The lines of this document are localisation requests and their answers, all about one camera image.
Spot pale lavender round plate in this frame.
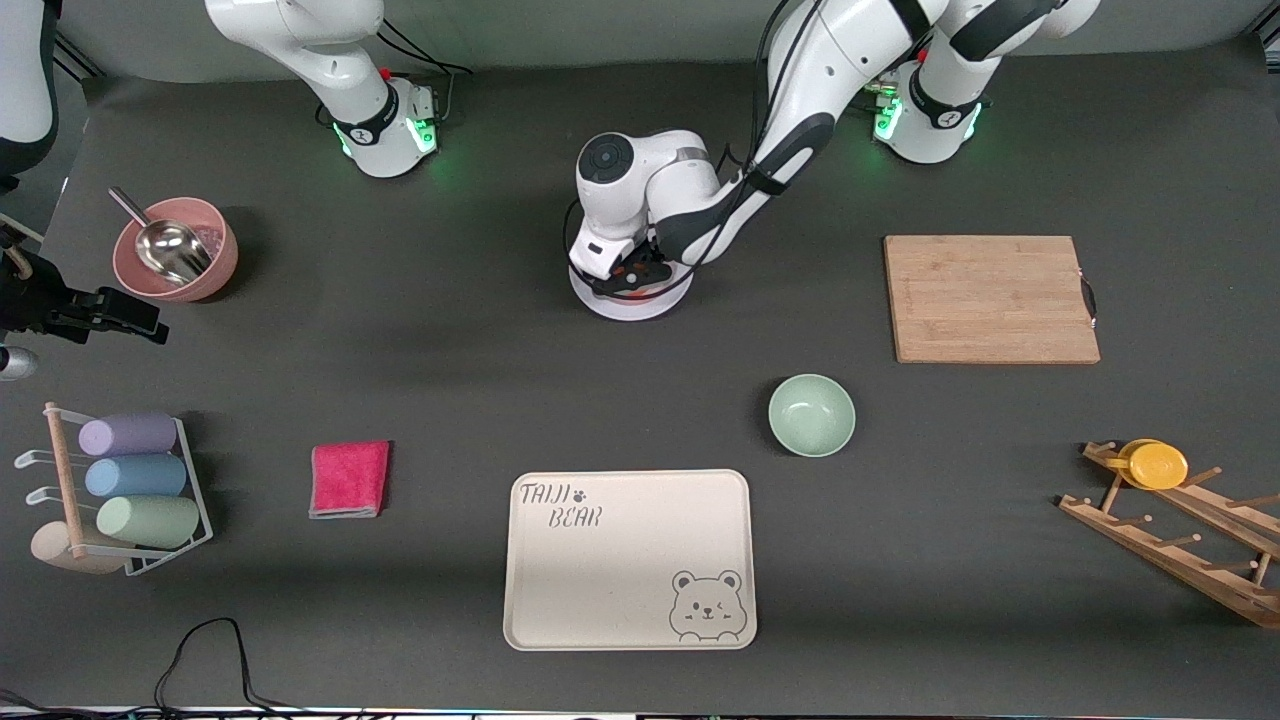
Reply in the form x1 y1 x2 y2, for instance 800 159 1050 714
568 260 695 323

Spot metal scoop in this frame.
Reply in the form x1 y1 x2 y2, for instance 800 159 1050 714
108 186 214 286

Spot pink bowl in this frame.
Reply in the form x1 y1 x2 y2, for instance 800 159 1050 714
111 196 240 304

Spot purple cup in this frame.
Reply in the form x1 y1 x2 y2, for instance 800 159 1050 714
78 411 179 458

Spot blue cup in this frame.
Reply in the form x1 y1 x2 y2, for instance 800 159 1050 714
84 454 189 499

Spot pale green cup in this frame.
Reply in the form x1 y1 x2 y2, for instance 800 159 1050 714
96 495 201 549

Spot mint green bowl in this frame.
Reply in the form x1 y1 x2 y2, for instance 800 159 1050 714
767 373 857 459

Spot beige cup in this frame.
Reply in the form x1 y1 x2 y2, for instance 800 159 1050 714
29 521 131 577

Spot pink folded cloth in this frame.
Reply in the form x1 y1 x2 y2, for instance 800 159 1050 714
308 440 392 520

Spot beige bear print tray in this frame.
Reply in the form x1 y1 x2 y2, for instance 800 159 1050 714
502 469 759 652

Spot bamboo cutting board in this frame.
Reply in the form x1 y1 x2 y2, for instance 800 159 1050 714
883 235 1102 365

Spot wooden mug rack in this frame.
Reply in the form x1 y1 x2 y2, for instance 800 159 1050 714
1058 440 1280 631

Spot yellow mug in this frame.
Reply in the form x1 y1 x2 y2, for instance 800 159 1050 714
1105 438 1190 491

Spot white wire cup rack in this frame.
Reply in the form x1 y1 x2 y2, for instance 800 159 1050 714
13 402 215 578

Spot black right arm base cables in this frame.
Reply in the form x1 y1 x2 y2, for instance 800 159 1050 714
375 18 473 126

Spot black cable on table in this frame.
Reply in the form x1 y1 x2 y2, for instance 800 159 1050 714
0 617 401 720

